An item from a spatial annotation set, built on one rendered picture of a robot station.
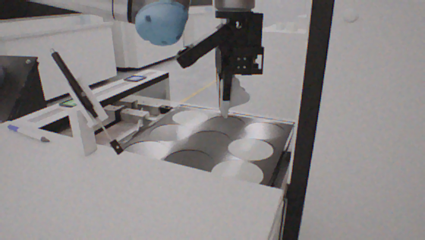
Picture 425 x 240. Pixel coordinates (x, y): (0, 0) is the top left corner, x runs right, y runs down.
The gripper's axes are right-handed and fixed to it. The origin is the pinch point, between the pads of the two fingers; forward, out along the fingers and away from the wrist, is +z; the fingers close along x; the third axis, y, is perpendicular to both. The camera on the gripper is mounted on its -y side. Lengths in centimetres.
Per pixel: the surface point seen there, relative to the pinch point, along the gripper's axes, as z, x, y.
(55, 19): -1, 355, -152
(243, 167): 9.3, -7.2, 3.1
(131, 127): 11.3, 20.2, -21.5
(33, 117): 3.3, 12.1, -42.9
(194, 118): 9.3, 19.8, -3.8
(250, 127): 9.3, 11.0, 10.0
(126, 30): 28, 467, -76
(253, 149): 9.2, -0.4, 7.4
